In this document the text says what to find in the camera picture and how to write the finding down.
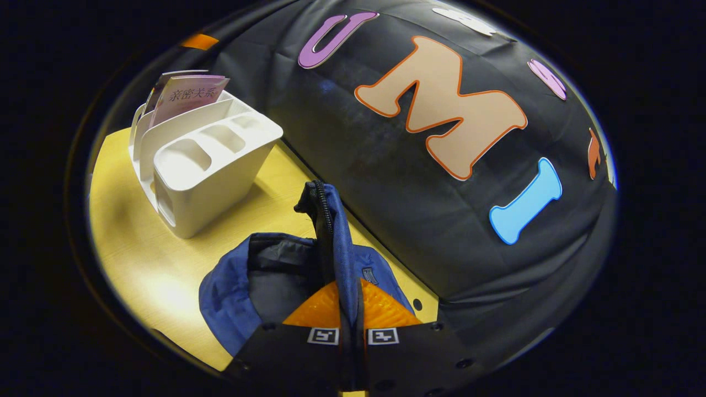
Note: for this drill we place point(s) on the pink purple book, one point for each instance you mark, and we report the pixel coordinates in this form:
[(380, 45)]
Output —
[(187, 96)]

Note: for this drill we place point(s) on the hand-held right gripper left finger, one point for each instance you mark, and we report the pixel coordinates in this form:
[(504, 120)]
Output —
[(287, 353)]

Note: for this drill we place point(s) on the white plastic bookshelf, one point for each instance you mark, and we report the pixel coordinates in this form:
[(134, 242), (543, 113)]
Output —
[(209, 187)]

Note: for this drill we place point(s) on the black backdrop cloth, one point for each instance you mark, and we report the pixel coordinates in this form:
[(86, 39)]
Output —
[(413, 220)]

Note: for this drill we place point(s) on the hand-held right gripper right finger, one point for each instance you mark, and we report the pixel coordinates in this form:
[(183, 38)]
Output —
[(419, 355)]

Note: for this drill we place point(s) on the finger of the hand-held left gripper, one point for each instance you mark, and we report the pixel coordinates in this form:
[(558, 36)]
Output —
[(199, 41)]

